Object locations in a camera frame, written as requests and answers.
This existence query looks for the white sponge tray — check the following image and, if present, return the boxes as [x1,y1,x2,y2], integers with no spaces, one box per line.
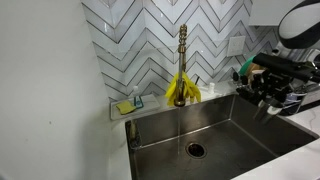
[110,93,162,121]

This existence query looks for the yellow sponge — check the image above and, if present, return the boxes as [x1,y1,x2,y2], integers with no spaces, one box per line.
[115,100,137,116]

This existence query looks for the yellow rubber gloves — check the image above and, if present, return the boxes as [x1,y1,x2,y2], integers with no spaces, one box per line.
[164,71,203,107]

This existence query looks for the white upper cabinet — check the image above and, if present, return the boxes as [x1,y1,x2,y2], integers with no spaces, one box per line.
[247,0,303,27]

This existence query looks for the wooden plate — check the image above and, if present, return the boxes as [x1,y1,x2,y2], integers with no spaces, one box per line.
[247,62,267,77]

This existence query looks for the green plate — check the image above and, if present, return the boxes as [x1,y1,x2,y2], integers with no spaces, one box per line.
[238,54,256,76]

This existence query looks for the gold spring kitchen faucet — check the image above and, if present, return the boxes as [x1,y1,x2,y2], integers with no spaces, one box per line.
[173,23,189,108]

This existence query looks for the clear soap bottle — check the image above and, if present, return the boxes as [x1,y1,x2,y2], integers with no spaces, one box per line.
[131,85,145,110]

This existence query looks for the small white bottle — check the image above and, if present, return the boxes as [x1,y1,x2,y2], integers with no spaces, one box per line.
[207,81,216,95]

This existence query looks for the metal dish drying rack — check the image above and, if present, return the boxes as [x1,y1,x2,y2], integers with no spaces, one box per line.
[232,71,320,117]

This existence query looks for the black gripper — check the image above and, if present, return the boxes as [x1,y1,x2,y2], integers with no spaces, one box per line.
[251,52,320,108]

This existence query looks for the sink caddy with brush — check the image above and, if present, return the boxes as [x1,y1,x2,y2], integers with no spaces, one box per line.
[127,119,144,150]

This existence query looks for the black utensil holder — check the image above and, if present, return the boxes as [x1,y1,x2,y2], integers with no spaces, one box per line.
[231,71,268,106]

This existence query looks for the sink drain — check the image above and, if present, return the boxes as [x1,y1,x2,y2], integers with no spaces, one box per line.
[185,141,208,160]

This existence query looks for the stainless steel sink basin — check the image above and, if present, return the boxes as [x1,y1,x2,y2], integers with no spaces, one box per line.
[124,93,320,180]

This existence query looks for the white wall outlet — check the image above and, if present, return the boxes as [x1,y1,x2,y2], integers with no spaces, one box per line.
[226,35,247,58]

